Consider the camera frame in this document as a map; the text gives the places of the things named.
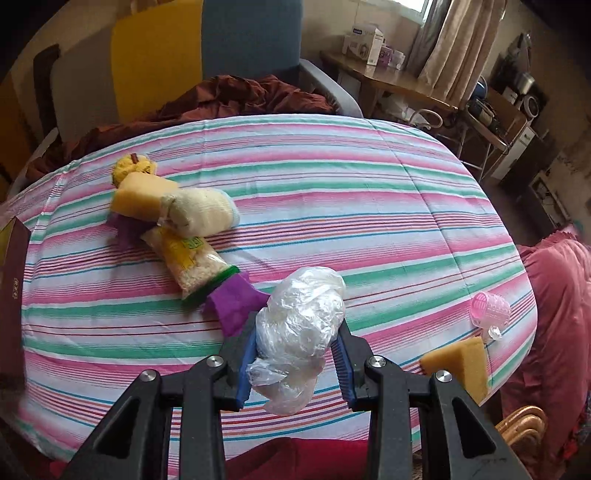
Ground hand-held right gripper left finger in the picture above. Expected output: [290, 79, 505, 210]
[60, 311, 259, 480]

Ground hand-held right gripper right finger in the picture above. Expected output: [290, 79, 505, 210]
[330, 318, 534, 480]

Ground purple snack packet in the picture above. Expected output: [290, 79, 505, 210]
[106, 213, 155, 250]
[202, 271, 271, 337]

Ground clear plastic bag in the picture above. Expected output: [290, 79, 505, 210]
[247, 267, 347, 415]

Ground maroon box with gold interior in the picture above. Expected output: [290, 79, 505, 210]
[0, 217, 33, 393]

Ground clear grain packet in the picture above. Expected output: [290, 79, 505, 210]
[140, 225, 242, 303]

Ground yellow sponge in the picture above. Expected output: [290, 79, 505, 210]
[110, 173, 181, 222]
[420, 336, 490, 407]

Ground pink plastic mini basket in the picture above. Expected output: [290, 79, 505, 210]
[469, 292, 512, 330]

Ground cream rolled sock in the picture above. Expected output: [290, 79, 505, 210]
[159, 187, 240, 236]

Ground striped bedsheet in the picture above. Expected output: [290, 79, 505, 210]
[0, 113, 541, 476]

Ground rattan chair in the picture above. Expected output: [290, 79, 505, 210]
[494, 405, 550, 450]

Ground pink cloth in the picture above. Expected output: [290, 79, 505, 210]
[501, 226, 591, 480]

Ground white tube coil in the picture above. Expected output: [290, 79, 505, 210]
[406, 108, 444, 130]

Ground maroon blanket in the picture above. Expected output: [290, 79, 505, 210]
[25, 74, 335, 183]

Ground wooden desk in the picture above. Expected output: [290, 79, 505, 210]
[318, 48, 462, 121]

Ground cluttered wooden shelf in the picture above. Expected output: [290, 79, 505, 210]
[464, 88, 529, 181]

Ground small purple box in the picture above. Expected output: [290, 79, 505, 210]
[376, 45, 407, 70]

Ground blue and yellow armchair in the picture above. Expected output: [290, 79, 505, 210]
[48, 0, 305, 134]

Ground white cardboard box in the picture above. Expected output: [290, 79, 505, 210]
[342, 25, 386, 65]

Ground wooden wardrobe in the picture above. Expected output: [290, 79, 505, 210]
[0, 69, 38, 195]

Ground pink curtain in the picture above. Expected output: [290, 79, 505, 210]
[409, 0, 509, 100]

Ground silver pot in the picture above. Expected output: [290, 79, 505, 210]
[512, 71, 536, 95]

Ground window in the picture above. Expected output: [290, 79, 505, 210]
[392, 0, 435, 14]

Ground grey bed side rail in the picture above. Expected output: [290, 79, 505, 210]
[7, 127, 61, 199]
[298, 58, 365, 118]

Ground black bed post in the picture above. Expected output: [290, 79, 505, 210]
[33, 44, 63, 137]

